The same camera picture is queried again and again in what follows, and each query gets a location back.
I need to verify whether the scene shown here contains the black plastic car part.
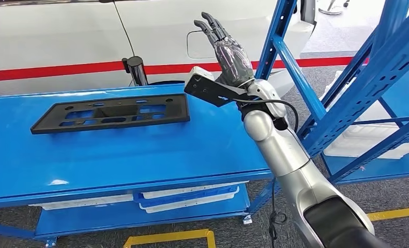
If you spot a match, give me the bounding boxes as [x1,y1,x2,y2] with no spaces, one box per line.
[30,94,191,135]

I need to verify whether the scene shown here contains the black cylinder post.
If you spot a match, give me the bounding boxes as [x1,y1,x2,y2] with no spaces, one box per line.
[122,56,149,87]

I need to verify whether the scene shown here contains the white car with red stripe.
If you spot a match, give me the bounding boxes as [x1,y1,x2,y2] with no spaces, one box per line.
[0,0,319,99]

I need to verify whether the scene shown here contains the blue plastic bin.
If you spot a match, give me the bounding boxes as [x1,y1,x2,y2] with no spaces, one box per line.
[132,185,241,208]

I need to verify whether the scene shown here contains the blue steel shelf rack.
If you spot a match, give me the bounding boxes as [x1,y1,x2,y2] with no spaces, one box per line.
[0,0,409,248]
[296,0,409,186]

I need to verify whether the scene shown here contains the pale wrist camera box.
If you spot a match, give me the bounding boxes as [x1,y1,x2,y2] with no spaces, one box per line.
[189,66,215,82]

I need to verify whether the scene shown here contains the office chair base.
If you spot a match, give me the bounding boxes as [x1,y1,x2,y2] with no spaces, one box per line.
[318,0,351,17]

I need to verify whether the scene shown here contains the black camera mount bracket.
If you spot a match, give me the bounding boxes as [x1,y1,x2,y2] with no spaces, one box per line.
[184,73,251,108]

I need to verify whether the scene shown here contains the black knotted hanging cable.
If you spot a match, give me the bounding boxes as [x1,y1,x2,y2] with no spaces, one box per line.
[268,177,288,248]

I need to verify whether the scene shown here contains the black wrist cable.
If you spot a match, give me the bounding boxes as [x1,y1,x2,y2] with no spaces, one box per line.
[231,98,300,133]

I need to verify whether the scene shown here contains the large white plastic bin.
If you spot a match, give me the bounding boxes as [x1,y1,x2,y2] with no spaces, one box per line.
[322,70,409,160]

